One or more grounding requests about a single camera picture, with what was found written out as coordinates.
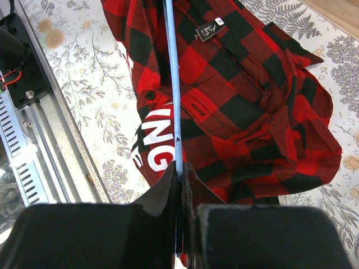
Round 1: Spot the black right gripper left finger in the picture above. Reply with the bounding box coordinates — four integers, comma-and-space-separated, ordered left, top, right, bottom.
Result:
1, 163, 177, 268

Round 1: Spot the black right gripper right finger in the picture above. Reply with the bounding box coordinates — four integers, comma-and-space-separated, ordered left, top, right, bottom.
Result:
182, 163, 352, 268

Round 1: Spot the red shirt wire hanger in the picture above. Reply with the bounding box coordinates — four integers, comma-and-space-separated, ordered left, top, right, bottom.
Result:
163, 0, 183, 258

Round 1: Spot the red plaid shirt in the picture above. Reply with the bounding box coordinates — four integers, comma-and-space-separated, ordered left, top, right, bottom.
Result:
102, 1, 342, 206

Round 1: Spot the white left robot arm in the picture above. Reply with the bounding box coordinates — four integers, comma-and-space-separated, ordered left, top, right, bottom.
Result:
1, 13, 52, 109

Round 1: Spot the wooden clothes rack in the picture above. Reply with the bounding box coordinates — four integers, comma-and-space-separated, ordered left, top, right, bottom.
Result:
301, 0, 358, 41

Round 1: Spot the aluminium mounting rail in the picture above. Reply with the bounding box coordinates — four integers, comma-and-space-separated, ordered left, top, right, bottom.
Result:
1, 1, 110, 207

